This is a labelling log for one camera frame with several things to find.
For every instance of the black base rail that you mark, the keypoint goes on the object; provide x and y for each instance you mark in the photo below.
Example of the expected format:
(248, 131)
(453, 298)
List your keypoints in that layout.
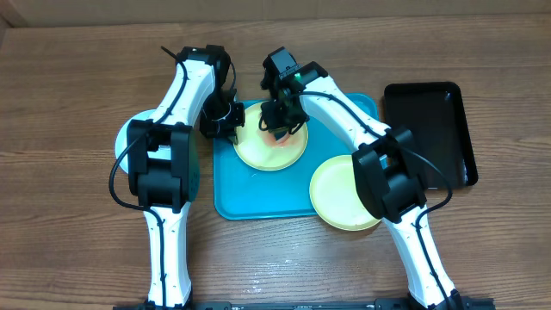
(379, 304)

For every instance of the black plastic tray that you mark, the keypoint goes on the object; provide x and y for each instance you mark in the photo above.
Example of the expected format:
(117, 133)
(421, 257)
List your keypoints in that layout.
(434, 113)

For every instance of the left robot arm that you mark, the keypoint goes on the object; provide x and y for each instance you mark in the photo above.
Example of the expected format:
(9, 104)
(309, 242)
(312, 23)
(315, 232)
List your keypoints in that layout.
(158, 152)

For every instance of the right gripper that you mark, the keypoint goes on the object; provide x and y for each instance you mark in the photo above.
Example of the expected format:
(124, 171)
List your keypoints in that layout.
(282, 119)

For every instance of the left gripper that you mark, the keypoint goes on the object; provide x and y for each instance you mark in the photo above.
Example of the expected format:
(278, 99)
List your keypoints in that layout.
(212, 131)

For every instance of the yellow-green plate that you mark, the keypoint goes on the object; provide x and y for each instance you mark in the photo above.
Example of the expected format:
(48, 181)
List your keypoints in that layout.
(332, 192)
(261, 150)

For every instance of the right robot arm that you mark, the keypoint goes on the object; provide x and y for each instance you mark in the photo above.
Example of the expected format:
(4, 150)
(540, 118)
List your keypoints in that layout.
(387, 169)

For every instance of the light blue plate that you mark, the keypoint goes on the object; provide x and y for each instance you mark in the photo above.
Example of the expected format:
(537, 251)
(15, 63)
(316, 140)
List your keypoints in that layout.
(121, 137)

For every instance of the teal plastic tray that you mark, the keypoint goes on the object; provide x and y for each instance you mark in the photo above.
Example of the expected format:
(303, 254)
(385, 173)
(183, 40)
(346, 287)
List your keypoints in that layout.
(245, 193)

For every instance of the red and green sponge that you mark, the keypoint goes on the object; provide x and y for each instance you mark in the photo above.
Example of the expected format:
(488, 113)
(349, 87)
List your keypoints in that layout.
(280, 137)

